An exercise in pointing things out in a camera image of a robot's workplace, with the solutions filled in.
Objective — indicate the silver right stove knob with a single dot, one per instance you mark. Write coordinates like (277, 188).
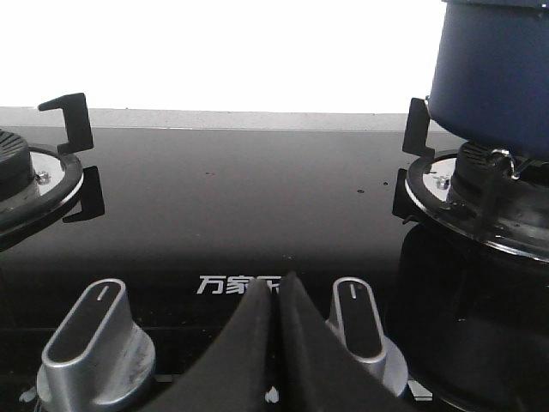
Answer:
(355, 320)

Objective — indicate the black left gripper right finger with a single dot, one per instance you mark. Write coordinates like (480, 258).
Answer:
(322, 375)

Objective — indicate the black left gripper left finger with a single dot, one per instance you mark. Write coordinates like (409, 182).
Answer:
(231, 374)

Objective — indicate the black glass gas stove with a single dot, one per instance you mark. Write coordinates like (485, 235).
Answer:
(453, 242)

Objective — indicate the silver left stove knob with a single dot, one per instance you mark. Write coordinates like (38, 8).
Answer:
(98, 358)

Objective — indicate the silver stove knob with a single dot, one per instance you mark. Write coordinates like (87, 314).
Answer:
(98, 358)
(355, 320)

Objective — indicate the right gas burner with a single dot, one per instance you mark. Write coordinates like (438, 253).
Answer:
(484, 193)

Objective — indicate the left gas burner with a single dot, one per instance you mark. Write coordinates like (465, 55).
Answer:
(34, 179)

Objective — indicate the black right pot support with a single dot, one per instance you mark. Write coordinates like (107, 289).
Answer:
(418, 129)

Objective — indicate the dark blue cooking pot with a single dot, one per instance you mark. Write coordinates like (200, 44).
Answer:
(490, 83)

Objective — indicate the gas burner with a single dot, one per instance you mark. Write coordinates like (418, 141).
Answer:
(34, 179)
(484, 193)

